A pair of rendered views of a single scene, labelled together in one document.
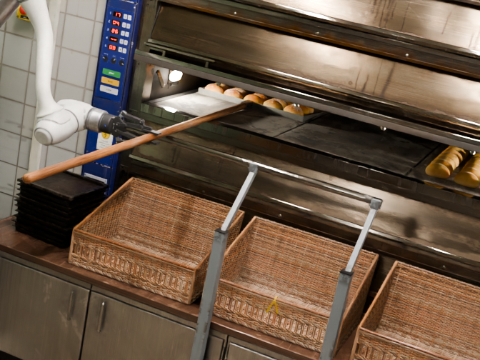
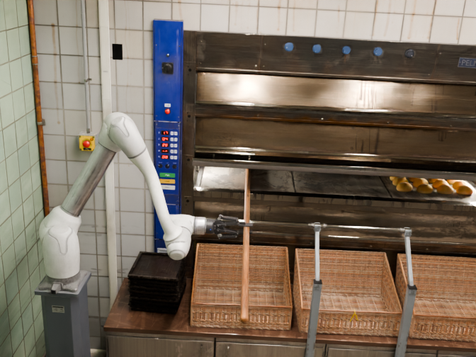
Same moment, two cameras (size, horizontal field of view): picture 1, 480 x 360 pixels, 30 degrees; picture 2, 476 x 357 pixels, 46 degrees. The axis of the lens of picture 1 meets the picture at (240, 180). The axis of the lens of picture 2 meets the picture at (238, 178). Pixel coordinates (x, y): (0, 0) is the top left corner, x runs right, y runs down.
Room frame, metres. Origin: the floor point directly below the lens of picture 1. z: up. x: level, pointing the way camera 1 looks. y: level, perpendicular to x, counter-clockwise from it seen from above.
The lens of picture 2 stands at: (0.81, 1.26, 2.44)
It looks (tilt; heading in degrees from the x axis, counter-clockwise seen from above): 21 degrees down; 341
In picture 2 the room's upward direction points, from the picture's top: 3 degrees clockwise
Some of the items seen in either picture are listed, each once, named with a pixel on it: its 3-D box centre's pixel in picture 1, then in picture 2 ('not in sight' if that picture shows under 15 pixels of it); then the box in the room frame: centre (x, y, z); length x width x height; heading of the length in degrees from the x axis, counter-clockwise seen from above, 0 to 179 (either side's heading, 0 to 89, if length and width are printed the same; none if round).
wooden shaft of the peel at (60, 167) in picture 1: (158, 134); (246, 223); (3.31, 0.34, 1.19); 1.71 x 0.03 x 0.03; 161
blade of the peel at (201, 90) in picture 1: (263, 99); not in sight; (4.37, -0.03, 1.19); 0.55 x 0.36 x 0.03; 71
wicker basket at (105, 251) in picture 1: (158, 236); (241, 284); (3.48, 0.29, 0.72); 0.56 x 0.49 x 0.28; 72
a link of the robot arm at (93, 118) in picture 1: (98, 121); (200, 225); (3.33, 0.58, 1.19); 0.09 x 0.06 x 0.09; 161
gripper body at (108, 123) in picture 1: (114, 126); (214, 226); (3.31, 0.51, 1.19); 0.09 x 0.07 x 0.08; 71
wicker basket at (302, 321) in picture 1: (291, 281); (344, 290); (3.29, -0.28, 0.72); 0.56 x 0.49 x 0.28; 72
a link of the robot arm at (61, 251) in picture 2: not in sight; (61, 248); (3.28, 1.26, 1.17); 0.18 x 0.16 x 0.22; 5
